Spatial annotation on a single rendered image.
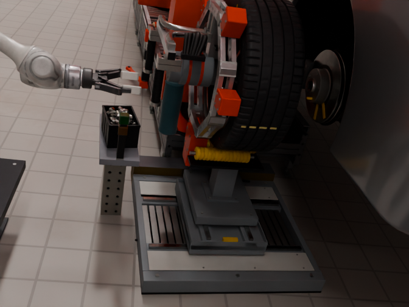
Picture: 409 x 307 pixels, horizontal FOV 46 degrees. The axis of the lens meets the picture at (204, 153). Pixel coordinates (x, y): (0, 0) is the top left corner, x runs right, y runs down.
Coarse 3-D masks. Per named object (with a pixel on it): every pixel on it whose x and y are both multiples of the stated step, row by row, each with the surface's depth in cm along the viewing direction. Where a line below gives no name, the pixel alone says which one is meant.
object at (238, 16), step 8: (232, 8) 172; (240, 8) 173; (224, 16) 174; (232, 16) 171; (240, 16) 172; (224, 24) 173; (232, 24) 171; (240, 24) 171; (224, 32) 175; (232, 32) 175; (240, 32) 175
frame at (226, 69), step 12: (216, 0) 197; (204, 12) 205; (216, 12) 186; (204, 24) 216; (228, 48) 181; (228, 72) 176; (216, 84) 179; (228, 84) 178; (192, 96) 223; (192, 108) 222; (192, 120) 215; (204, 120) 193; (216, 120) 185; (204, 132) 198
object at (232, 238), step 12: (180, 180) 254; (180, 192) 242; (180, 204) 240; (192, 216) 230; (192, 228) 222; (204, 228) 218; (216, 228) 225; (228, 228) 227; (240, 228) 225; (252, 228) 230; (192, 240) 215; (204, 240) 213; (216, 240) 218; (228, 240) 215; (240, 240) 221; (252, 240) 219; (264, 240) 223; (192, 252) 215; (204, 252) 216; (216, 252) 217; (228, 252) 219; (240, 252) 220; (252, 252) 221; (264, 252) 223
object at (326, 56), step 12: (324, 60) 210; (336, 60) 200; (312, 72) 211; (324, 72) 205; (336, 72) 200; (324, 84) 203; (336, 84) 199; (312, 96) 209; (324, 96) 206; (336, 96) 198; (312, 108) 219; (336, 108) 202; (324, 120) 207
